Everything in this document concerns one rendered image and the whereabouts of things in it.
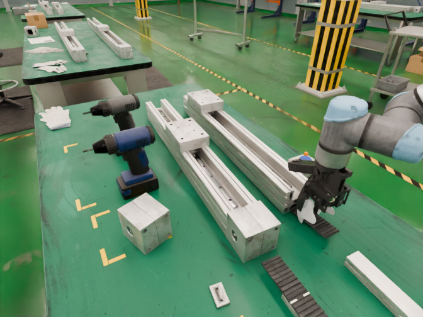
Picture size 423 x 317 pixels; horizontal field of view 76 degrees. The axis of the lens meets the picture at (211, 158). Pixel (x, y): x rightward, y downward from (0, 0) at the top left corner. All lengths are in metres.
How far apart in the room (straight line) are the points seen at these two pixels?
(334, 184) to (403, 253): 0.28
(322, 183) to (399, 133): 0.21
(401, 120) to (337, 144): 0.12
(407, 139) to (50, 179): 1.02
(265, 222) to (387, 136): 0.32
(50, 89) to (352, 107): 2.10
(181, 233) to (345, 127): 0.49
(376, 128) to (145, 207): 0.55
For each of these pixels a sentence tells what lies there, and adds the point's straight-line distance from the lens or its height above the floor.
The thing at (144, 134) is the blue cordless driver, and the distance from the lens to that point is 0.81.
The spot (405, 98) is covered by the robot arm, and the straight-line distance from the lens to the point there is 0.74.
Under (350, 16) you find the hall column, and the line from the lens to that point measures 3.94.
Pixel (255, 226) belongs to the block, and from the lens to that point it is 0.67.
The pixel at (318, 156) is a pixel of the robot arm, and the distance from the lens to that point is 0.68.
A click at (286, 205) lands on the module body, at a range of 0.83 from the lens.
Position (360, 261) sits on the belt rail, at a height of 0.81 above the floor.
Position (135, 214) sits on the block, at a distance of 0.72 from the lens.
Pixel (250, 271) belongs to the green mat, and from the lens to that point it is 0.71.
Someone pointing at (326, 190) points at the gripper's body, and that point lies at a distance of 0.72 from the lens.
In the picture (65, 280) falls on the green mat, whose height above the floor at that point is 0.78.
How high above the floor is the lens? 1.37
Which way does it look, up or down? 35 degrees down
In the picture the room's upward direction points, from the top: straight up
